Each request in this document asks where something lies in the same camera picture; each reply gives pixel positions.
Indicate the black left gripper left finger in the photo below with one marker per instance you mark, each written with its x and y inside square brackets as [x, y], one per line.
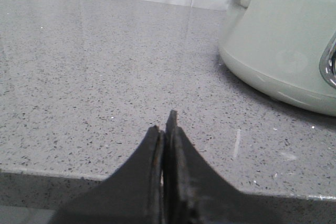
[132, 194]

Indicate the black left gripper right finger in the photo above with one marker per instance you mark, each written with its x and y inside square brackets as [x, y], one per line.
[195, 193]

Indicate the pale green electric pot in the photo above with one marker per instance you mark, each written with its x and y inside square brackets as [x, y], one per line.
[283, 48]

